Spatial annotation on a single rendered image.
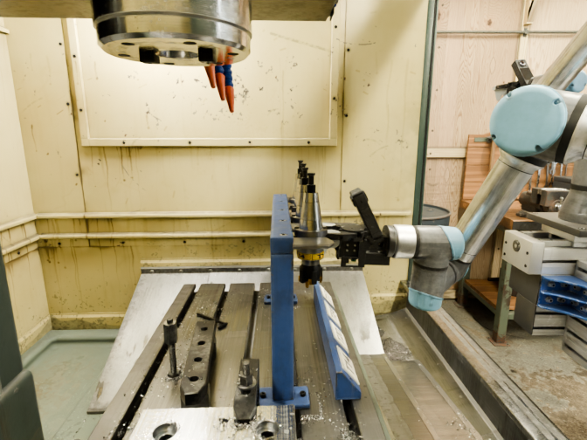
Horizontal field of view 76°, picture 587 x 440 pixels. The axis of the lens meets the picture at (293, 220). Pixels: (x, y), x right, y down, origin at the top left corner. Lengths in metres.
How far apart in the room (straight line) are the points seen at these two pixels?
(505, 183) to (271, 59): 0.91
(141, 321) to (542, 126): 1.28
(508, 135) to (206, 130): 1.03
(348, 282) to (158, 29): 1.27
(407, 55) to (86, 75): 1.15
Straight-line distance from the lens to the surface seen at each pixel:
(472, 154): 3.25
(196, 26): 0.39
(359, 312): 1.43
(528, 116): 0.75
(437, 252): 0.87
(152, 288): 1.56
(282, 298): 0.67
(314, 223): 0.68
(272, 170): 1.46
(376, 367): 1.23
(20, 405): 1.08
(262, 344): 0.96
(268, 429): 0.63
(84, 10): 0.81
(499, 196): 0.93
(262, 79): 1.46
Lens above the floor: 1.40
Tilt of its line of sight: 13 degrees down
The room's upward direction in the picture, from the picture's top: straight up
